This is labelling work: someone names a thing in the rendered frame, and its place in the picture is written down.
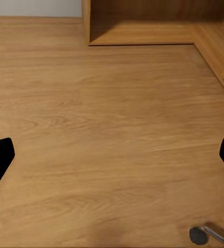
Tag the swivel chair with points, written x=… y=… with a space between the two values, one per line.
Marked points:
x=199 y=237

